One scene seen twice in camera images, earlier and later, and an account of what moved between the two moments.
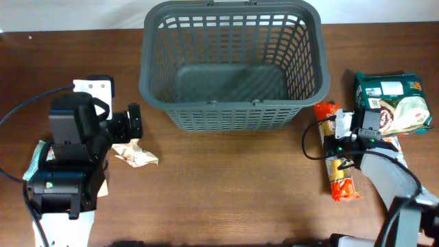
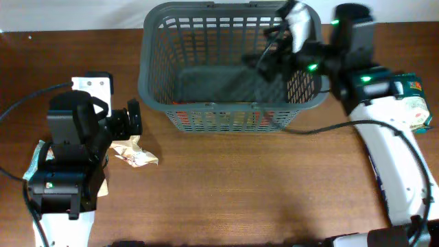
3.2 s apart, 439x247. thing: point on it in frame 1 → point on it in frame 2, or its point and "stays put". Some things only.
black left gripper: (127, 123) stays put
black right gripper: (335, 148) → (274, 64)
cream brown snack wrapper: (103, 189) stays put
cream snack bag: (133, 154) stays put
